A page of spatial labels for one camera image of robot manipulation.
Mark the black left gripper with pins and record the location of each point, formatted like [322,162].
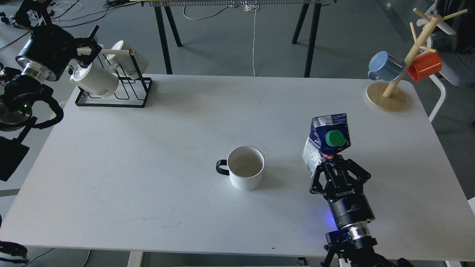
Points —
[46,50]

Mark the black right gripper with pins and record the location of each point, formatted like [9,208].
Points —
[341,182]

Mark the blue white milk carton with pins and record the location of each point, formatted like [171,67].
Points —
[328,136]

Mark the white mug with black handle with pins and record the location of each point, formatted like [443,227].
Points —
[244,166]

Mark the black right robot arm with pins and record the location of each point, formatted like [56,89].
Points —
[355,246]

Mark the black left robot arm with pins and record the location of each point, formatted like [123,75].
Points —
[27,103]

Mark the white ribbed mug front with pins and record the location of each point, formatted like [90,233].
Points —
[95,79]

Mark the white ribbed mug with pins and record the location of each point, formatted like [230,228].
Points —
[123,64]
[95,79]

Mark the white ribbed mug rear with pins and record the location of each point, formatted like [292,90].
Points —
[123,64]

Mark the wooden mug tree stand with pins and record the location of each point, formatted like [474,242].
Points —
[388,96]

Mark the blue mug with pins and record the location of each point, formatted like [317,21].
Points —
[383,66]

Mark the orange mug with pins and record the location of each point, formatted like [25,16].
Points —
[424,65]

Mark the white chair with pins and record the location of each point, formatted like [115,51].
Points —
[454,39]

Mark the black wire mug rack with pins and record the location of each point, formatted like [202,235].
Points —
[129,94]

